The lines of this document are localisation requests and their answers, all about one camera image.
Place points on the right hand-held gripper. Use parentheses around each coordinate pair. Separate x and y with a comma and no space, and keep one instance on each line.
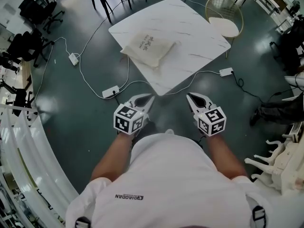
(211,122)

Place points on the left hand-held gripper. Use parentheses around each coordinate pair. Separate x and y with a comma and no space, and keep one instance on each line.
(127,121)

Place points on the beige cloth bag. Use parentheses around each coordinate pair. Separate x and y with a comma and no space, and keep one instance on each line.
(149,49)

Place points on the person's right forearm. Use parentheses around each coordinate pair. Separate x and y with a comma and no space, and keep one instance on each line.
(224,155)

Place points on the person's left forearm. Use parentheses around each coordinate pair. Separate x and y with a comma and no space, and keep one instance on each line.
(111,158)

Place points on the white power strip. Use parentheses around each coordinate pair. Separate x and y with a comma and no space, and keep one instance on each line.
(226,72)
(110,92)

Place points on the person's right white shoe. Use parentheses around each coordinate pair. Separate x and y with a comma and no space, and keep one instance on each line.
(169,131)

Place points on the white marble table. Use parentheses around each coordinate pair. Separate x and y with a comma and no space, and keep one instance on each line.
(180,63)

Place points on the small white power adapter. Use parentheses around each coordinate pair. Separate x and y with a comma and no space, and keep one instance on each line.
(74,59)

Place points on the person's white shirt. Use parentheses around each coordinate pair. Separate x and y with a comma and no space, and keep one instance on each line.
(166,186)

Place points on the white carved furniture piece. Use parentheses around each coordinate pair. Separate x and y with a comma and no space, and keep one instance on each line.
(278,165)

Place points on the wooden bench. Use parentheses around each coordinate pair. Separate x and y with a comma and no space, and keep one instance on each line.
(26,73)

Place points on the black office chair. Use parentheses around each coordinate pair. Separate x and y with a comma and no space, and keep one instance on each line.
(38,11)
(20,97)
(28,46)

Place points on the white curved railing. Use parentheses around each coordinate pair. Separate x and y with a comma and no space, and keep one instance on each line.
(31,155)

